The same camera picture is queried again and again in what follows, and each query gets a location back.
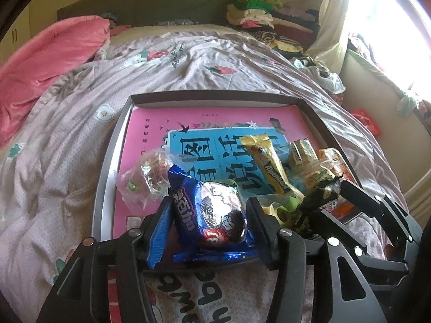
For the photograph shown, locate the black cartoon snack packet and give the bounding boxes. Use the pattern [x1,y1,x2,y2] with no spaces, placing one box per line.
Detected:
[296,173,344,239]

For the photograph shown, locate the white plastic bag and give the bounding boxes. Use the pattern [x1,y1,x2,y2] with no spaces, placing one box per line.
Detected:
[291,55,346,95]

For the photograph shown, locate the green yellow snack packet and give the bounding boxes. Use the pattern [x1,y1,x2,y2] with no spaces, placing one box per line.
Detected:
[261,195,304,229]

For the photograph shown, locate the grey cardboard box tray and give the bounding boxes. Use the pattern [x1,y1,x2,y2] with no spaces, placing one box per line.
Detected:
[92,91,367,270]

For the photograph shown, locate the cream wardrobe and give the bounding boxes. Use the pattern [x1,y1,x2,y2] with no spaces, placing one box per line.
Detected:
[0,0,58,58]

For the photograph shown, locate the pink quilt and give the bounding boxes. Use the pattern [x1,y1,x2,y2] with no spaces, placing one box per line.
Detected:
[0,17,112,149]

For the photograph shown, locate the clear rice cracker packet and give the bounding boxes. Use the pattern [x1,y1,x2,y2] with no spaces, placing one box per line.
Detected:
[296,160,337,192]

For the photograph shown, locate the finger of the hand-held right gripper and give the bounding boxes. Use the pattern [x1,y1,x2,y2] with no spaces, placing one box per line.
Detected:
[311,209,409,276]
[339,179,421,243]

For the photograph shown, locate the long yellow candy packet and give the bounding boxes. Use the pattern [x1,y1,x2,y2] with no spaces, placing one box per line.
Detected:
[240,134,305,200]

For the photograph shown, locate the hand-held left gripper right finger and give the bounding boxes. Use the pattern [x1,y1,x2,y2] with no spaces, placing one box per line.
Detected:
[247,197,383,323]

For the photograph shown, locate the orange snack packet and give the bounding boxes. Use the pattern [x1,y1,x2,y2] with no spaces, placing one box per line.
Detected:
[317,147,357,223]

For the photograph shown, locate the grey headboard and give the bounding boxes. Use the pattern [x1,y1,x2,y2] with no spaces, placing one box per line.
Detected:
[57,0,238,27]

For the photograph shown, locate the clothes on window ledge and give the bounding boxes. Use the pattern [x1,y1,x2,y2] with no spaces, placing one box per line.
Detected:
[347,32,431,125]

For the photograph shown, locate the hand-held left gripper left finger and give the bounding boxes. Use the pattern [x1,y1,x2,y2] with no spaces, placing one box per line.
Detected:
[35,195,174,323]

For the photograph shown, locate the cream curtain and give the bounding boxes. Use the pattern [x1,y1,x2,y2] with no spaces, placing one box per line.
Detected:
[305,0,354,73]

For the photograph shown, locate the clear wrapped candy bag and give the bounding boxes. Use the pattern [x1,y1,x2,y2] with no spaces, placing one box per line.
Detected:
[114,148,172,211]

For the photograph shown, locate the red plastic bag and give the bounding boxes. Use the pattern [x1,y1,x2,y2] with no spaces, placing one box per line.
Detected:
[350,108,381,137]

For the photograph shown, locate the blue cookie packet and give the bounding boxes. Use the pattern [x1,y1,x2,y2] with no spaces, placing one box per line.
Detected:
[167,164,258,263]

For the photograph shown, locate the pink picture book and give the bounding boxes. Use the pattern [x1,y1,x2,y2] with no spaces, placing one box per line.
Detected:
[113,104,332,243]

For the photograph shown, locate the beige bed sheet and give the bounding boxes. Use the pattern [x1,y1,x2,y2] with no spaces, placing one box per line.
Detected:
[109,23,243,51]

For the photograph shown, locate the blue and pink cloth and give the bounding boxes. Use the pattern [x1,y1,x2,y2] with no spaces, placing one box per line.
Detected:
[101,12,132,36]

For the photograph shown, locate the pile of folded clothes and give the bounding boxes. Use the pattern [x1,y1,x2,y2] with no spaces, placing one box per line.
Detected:
[226,0,320,52]

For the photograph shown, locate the yellow biscuit packet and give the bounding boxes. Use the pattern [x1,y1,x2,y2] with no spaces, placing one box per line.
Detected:
[288,139,320,172]

